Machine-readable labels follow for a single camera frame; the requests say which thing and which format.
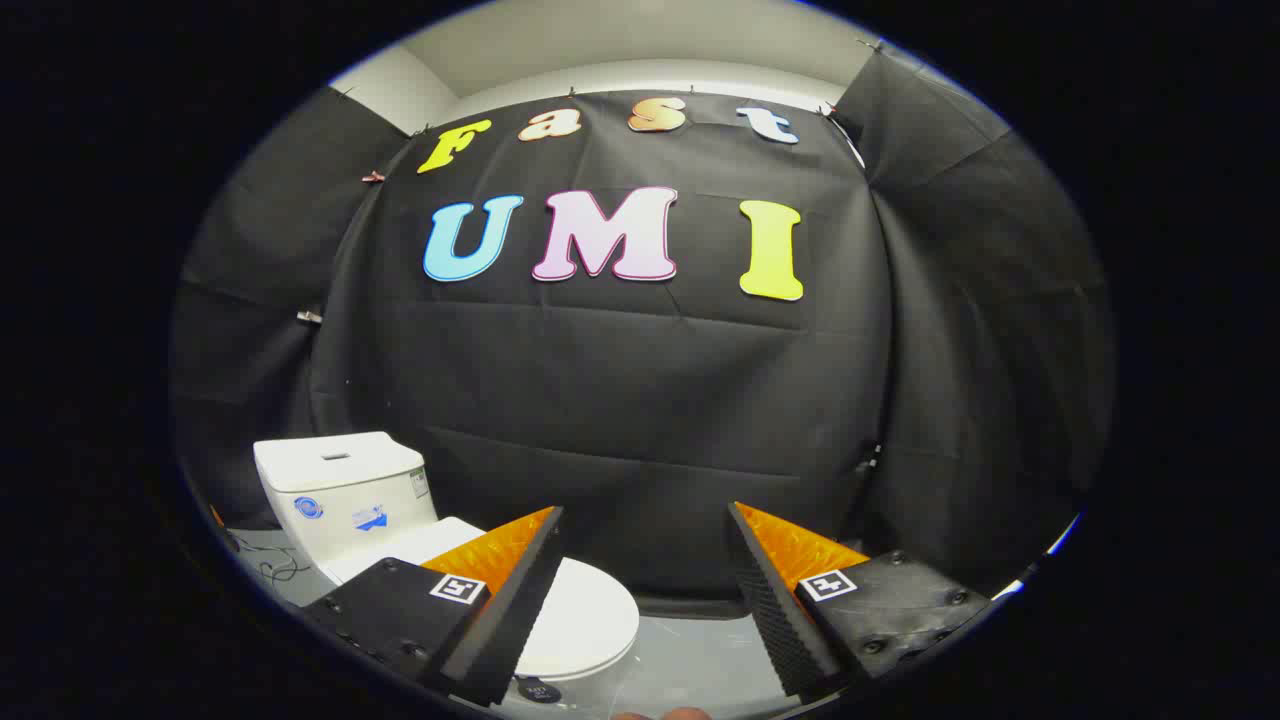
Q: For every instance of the black backdrop cloth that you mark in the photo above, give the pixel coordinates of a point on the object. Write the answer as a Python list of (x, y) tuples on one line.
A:
[(620, 400)]

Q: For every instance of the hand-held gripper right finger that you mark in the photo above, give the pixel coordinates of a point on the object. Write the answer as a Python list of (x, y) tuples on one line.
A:
[(775, 610)]

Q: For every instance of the white toilet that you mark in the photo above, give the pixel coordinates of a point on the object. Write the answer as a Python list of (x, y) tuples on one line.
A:
[(340, 490)]

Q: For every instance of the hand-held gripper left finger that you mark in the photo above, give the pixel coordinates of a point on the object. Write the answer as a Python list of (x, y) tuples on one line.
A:
[(520, 610)]

